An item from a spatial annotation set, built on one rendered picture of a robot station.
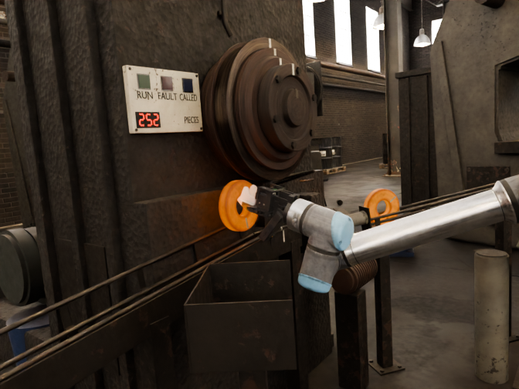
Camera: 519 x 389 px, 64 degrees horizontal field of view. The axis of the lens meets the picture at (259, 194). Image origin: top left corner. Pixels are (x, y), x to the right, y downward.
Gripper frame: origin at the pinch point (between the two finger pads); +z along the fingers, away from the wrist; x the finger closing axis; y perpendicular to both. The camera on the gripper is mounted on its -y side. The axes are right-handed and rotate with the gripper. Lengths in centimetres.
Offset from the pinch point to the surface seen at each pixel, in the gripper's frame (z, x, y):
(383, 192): -19, -70, -3
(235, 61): 10.5, -2.9, 40.0
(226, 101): 7.4, 2.7, 28.5
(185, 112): 19.6, 7.0, 23.2
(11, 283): 115, 21, -76
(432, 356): -53, -87, -74
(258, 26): 30, -35, 54
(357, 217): -15, -59, -13
